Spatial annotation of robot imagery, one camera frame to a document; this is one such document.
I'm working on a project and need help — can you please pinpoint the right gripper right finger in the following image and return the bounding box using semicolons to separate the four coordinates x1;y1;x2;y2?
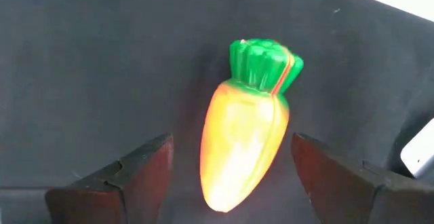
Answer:
290;132;434;224

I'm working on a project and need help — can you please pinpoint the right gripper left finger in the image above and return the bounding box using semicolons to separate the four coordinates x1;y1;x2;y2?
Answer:
45;132;174;224

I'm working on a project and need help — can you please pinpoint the green plush object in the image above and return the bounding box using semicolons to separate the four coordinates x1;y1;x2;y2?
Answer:
199;38;304;213

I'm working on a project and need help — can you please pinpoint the clear plastic tupperware container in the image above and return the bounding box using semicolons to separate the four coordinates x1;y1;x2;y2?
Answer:
399;117;434;180

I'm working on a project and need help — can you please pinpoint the black cloth mat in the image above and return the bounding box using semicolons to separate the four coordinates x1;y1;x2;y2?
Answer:
0;0;434;224

